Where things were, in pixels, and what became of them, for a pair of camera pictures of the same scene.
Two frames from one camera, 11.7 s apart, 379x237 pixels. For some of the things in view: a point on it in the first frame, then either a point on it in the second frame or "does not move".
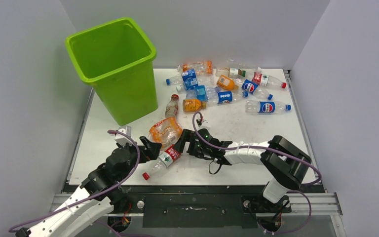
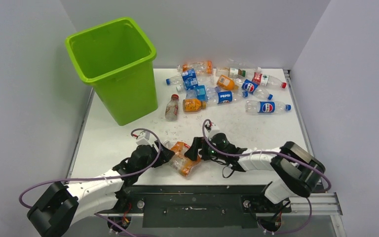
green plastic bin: (116, 59) does not move
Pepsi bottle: (255, 107) does not move
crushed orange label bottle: (167, 132) → (178, 161)
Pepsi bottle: (215, 98) does not move
